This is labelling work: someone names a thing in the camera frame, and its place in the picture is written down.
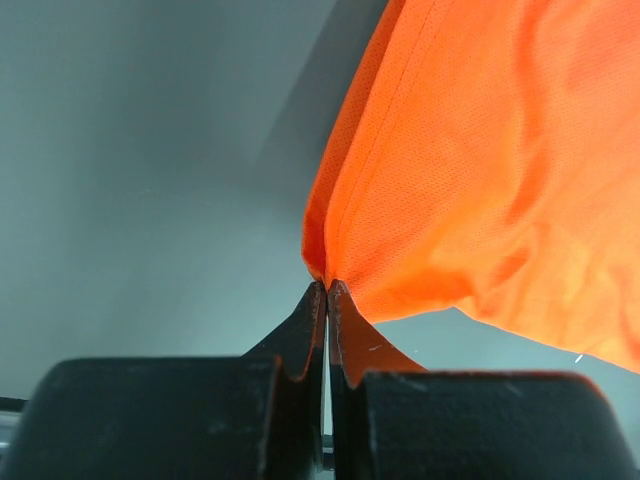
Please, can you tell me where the orange t shirt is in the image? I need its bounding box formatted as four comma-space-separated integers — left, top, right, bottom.
301, 1, 639, 371

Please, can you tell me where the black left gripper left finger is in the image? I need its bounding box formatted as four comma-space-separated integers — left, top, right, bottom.
246, 282, 327, 479

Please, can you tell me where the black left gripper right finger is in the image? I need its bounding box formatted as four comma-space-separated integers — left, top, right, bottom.
327, 280, 427, 479

